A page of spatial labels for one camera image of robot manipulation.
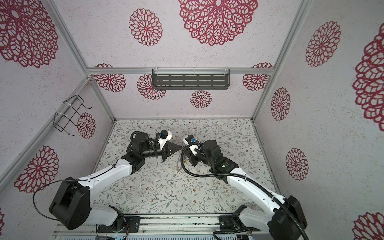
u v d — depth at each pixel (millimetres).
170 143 705
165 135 643
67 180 447
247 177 489
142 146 622
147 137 623
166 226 736
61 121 730
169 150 695
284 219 390
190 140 617
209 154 588
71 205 417
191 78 948
